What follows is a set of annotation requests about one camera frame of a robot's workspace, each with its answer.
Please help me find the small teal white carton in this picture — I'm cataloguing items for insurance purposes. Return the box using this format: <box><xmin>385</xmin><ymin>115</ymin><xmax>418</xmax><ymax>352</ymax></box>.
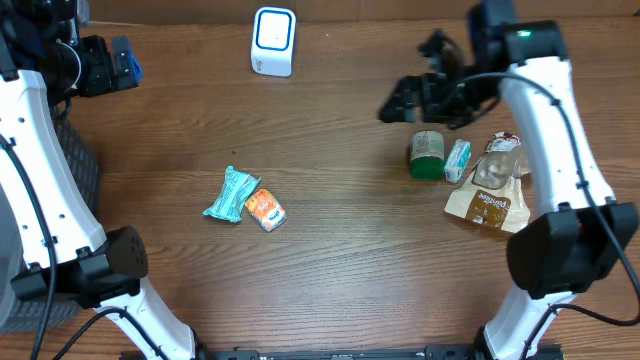
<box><xmin>444</xmin><ymin>139</ymin><xmax>471</xmax><ymax>184</ymax></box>

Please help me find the green lid jar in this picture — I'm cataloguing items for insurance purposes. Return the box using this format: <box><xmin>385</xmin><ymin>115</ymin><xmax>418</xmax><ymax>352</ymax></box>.
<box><xmin>409</xmin><ymin>131</ymin><xmax>445</xmax><ymax>180</ymax></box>

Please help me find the brown nut snack bag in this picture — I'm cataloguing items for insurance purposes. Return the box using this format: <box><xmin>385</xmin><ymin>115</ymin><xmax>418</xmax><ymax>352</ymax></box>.
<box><xmin>444</xmin><ymin>131</ymin><xmax>531</xmax><ymax>233</ymax></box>

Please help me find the orange snack packet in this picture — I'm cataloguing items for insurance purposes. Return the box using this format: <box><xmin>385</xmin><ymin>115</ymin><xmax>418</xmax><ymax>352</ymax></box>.
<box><xmin>245</xmin><ymin>189</ymin><xmax>287</xmax><ymax>232</ymax></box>

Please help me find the teal snack bar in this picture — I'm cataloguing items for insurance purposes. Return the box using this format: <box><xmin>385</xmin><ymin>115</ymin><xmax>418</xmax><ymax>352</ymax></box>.
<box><xmin>203</xmin><ymin>166</ymin><xmax>261</xmax><ymax>223</ymax></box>

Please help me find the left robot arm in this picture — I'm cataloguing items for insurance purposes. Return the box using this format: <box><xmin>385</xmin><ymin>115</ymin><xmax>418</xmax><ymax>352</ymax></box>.
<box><xmin>1</xmin><ymin>1</ymin><xmax>205</xmax><ymax>359</ymax></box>

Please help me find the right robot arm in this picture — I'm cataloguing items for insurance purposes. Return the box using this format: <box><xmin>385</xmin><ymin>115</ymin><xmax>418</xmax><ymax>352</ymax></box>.
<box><xmin>379</xmin><ymin>0</ymin><xmax>639</xmax><ymax>359</ymax></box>

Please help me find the white barcode scanner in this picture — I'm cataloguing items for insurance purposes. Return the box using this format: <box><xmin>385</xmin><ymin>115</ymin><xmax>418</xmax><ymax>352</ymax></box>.
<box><xmin>250</xmin><ymin>6</ymin><xmax>297</xmax><ymax>77</ymax></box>

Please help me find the grey plastic mesh basket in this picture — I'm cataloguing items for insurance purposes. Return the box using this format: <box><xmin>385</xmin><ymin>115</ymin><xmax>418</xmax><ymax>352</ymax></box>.
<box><xmin>1</xmin><ymin>116</ymin><xmax>100</xmax><ymax>333</ymax></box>

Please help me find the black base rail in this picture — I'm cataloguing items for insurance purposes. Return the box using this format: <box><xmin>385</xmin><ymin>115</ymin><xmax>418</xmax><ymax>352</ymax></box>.
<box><xmin>196</xmin><ymin>345</ymin><xmax>485</xmax><ymax>360</ymax></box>

